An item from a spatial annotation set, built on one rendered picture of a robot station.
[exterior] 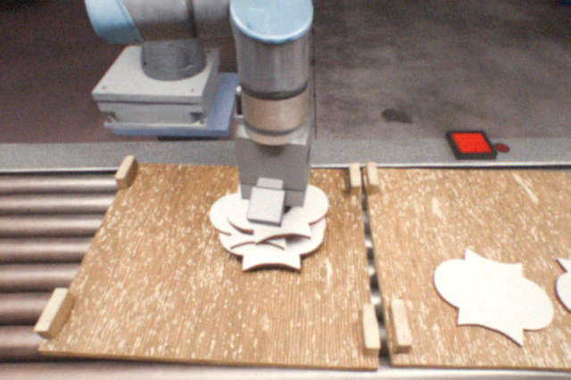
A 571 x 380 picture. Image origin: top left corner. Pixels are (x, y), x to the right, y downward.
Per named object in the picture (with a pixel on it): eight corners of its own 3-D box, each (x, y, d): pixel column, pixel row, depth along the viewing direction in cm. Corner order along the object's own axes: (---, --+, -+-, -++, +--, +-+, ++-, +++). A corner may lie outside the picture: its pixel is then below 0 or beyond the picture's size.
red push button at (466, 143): (450, 139, 80) (451, 133, 79) (478, 138, 80) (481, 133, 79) (459, 158, 76) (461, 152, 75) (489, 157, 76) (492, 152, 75)
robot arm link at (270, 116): (302, 104, 40) (226, 96, 41) (302, 140, 43) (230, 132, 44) (312, 70, 45) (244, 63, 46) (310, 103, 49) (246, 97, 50)
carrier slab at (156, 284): (134, 169, 73) (131, 162, 72) (356, 176, 71) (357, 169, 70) (42, 355, 48) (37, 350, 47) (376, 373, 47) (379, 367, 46)
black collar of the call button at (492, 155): (444, 136, 81) (446, 129, 79) (481, 136, 81) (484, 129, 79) (456, 161, 75) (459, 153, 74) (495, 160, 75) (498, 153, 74)
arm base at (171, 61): (158, 49, 100) (149, 9, 93) (215, 54, 98) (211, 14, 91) (130, 78, 89) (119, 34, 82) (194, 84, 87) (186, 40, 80)
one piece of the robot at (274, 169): (211, 137, 39) (228, 239, 51) (299, 147, 38) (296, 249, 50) (242, 78, 48) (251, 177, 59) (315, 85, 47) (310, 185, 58)
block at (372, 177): (363, 171, 70) (365, 160, 68) (373, 172, 70) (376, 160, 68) (367, 195, 66) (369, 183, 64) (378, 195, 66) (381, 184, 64)
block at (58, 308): (63, 298, 52) (54, 286, 50) (77, 299, 52) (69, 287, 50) (42, 341, 48) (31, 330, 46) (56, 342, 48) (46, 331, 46)
